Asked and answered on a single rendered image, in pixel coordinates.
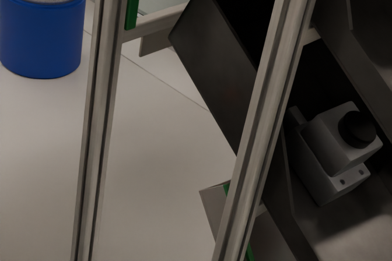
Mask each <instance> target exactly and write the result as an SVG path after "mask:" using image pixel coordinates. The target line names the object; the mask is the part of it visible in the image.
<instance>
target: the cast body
mask: <svg viewBox="0 0 392 261"><path fill-rule="evenodd" d="M282 122H283V129H284V131H285V132H286V133H287V135H286V136H285V143H286V152H287V157H288V161H289V163H290V164H291V166H292V167H293V169H294V170H295V172H296V173H297V175H298V176H299V178H300V179H301V181H302V182H303V184H304V185H305V187H306V188H307V190H308V191H309V193H310V194H311V196H312V197H313V199H314V200H315V202H316V203H317V205H318V206H324V205H325V204H327V203H329V202H331V201H333V200H335V199H337V198H339V197H340V196H342V195H344V194H346V193H348V192H350V191H352V190H353V189H355V188H356V187H357V186H358V185H359V184H361V183H362V182H363V181H364V180H366V179H367V178H368V177H370V172H369V170H368V169H367V168H366V166H365V165H364V163H363V162H365V161H366V160H367V159H368V158H369V157H371V156H372V155H373V154H375V152H377V151H378V150H379V149H381V147H382V145H383V143H382V141H381V140H380V139H379V137H378V136H377V135H376V128H375V126H374V124H373V122H372V121H371V119H370V118H369V117H368V116H366V115H365V114H363V113H361V112H360V111H359V110H358V108H357V107H356V105H355V104H354V103H353V102H352V101H349V102H346V103H344V104H341V105H339V106H337V107H334V108H332V109H330V110H327V111H324V112H322V113H320V114H318V115H316V116H315V117H314V118H313V119H312V120H311V121H309V122H307V121H306V119H305V117H304V116H303V115H302V113H301V112H300V110H299V109H298V107H297V106H293V107H290V108H288V109H287V110H286V111H285V113H284V116H283V120H282Z"/></svg>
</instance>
